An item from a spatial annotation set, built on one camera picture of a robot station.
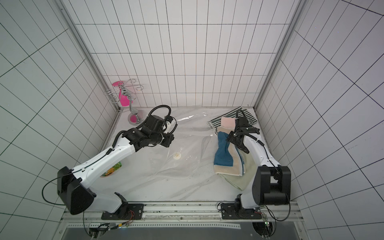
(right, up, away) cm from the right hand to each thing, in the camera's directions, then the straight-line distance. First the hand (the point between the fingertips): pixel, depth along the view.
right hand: (237, 141), depth 88 cm
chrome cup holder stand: (-72, +15, +25) cm, 78 cm away
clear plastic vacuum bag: (-33, -18, -1) cm, 38 cm away
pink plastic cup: (-74, +26, +12) cm, 79 cm away
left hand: (-39, +1, -10) cm, 40 cm away
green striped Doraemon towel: (-11, +10, +19) cm, 24 cm away
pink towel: (-1, +11, +19) cm, 22 cm away
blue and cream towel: (-6, -10, -2) cm, 12 cm away
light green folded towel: (0, -22, -8) cm, 23 cm away
